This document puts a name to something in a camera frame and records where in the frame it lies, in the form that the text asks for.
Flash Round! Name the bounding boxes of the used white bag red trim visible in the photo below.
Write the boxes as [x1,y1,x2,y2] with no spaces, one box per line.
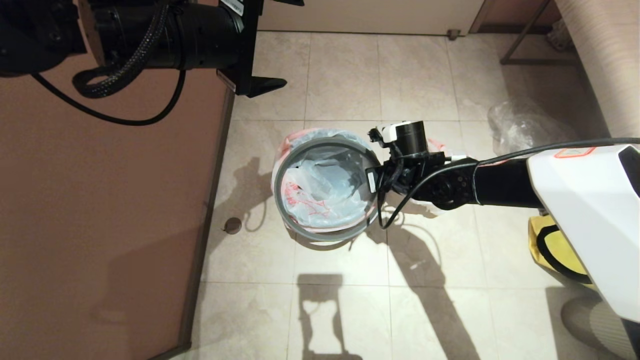
[407,136,477,217]

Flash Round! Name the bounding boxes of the white plastic bag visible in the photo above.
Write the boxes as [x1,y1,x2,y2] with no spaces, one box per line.
[271,128,384,250]

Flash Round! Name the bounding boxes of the black bin retaining ring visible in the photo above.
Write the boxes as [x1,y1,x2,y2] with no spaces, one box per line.
[273,137,384,244]

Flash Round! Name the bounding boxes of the clear plastic bag dark contents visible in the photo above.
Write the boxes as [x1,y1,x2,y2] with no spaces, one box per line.
[488,99,577,157]

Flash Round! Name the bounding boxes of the yellow fabric bag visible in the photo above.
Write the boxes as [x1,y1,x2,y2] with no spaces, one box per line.
[528,215,597,286]

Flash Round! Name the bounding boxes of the grey mesh bundle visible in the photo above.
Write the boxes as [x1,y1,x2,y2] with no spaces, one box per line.
[546,19,573,51]

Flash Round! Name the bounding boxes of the beige striped furniture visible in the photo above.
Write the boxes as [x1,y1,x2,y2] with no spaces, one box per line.
[554,0,640,140]

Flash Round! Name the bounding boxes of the grey ribbed round pouf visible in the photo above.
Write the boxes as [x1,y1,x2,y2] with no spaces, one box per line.
[561,295,637,360]

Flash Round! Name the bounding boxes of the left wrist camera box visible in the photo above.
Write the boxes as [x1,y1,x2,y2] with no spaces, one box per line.
[218,0,247,17]

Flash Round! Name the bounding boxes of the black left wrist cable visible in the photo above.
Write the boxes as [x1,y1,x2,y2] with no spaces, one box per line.
[31,0,187,127]

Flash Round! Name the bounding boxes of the dark metal frame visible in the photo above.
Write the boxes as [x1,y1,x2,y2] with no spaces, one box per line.
[500,0,576,66]

